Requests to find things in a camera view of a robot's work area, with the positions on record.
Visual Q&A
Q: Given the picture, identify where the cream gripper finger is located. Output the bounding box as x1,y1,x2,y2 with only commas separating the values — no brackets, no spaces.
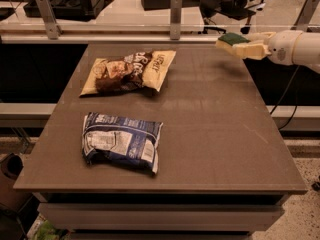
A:
246,32,275,42
232,40,270,60

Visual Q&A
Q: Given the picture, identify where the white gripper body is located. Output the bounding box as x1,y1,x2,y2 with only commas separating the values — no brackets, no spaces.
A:
268,30,302,65

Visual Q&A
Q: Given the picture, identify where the green and yellow sponge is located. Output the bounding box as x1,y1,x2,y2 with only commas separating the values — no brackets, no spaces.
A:
215,33,249,55

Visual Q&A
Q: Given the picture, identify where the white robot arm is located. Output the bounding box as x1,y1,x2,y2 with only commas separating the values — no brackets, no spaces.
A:
232,30,320,73

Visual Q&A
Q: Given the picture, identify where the black office chair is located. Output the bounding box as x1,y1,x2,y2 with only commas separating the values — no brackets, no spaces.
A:
200,0,265,34

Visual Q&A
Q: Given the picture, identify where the yellow brown chip bag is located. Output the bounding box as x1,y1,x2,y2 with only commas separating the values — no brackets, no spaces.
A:
81,50,176,96

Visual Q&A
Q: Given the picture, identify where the blue white snack bag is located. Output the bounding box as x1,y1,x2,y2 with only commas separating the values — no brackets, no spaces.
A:
82,112,163,174

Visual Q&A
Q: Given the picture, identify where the black box on floor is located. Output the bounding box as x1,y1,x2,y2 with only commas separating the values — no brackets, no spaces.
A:
23,0,114,22

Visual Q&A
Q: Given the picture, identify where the brown bin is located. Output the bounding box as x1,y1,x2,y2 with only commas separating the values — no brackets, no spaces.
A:
0,153,31,212

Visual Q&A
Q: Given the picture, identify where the green item under table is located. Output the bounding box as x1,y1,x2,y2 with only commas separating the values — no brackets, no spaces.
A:
32,221,70,240

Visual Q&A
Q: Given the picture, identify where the right metal rail bracket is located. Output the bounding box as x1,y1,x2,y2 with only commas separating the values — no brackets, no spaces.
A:
291,0,320,32

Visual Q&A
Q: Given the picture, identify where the metal rail bracket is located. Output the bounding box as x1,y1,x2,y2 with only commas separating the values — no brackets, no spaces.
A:
291,0,320,32
35,0,61,40
170,0,182,40

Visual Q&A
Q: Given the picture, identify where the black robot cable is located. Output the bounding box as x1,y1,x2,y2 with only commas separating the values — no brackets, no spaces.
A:
269,64,301,132

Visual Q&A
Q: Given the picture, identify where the middle metal rail bracket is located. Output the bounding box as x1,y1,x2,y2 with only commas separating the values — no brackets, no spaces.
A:
170,0,182,40

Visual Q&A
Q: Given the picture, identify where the left metal rail bracket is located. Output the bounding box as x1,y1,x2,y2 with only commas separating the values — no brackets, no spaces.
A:
35,0,61,40

